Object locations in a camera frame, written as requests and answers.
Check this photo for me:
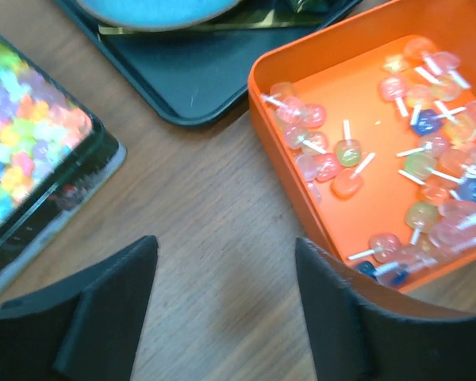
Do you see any orange plastic candy box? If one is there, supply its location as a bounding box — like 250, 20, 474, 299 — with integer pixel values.
248, 0, 476, 294

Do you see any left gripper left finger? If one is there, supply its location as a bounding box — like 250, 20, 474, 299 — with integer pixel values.
0, 235, 159, 380

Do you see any black serving tray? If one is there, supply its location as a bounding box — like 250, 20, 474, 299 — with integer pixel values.
56, 1, 358, 129

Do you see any dark green mug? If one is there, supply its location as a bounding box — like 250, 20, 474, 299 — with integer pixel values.
286, 0, 339, 13

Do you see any blue-grey ceramic plate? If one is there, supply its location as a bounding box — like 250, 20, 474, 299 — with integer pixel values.
77, 0, 239, 32

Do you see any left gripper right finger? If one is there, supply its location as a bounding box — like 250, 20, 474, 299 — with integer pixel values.
295, 237, 476, 380

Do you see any gummy candy tin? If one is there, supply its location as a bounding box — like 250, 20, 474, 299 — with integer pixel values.
0, 35, 126, 294

